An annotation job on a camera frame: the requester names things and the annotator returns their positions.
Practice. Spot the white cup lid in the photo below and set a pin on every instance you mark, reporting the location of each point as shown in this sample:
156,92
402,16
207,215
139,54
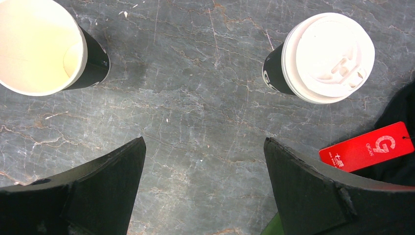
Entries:
326,58

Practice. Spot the black paper coffee cup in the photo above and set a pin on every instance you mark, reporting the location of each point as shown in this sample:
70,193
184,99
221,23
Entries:
272,72

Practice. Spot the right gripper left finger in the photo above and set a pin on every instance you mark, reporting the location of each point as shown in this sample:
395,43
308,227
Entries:
95,198

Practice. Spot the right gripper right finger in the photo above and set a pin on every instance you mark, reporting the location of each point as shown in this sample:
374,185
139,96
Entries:
314,198

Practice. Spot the black cloth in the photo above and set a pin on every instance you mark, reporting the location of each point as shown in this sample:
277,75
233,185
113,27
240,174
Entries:
397,121

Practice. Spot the red tag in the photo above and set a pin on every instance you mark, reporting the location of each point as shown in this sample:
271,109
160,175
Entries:
369,149

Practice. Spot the green box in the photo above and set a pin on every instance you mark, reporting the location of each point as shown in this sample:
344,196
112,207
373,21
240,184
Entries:
274,227

